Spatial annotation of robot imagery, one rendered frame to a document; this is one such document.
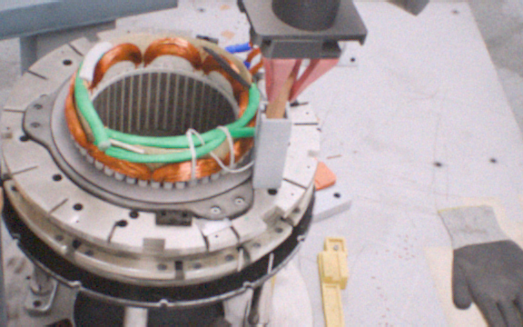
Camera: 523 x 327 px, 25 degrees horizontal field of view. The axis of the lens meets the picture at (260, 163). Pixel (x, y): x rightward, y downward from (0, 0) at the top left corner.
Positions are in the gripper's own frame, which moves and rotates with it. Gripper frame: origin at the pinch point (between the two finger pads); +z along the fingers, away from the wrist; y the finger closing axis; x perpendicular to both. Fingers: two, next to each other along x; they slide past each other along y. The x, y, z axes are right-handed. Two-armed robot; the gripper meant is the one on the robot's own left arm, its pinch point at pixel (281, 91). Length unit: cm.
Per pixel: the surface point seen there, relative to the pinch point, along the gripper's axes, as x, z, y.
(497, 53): 136, 107, 124
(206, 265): -6.8, 15.5, -5.8
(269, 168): -1.3, 8.5, 0.4
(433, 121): 37, 38, 43
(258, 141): -0.6, 5.5, -1.2
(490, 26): 147, 107, 127
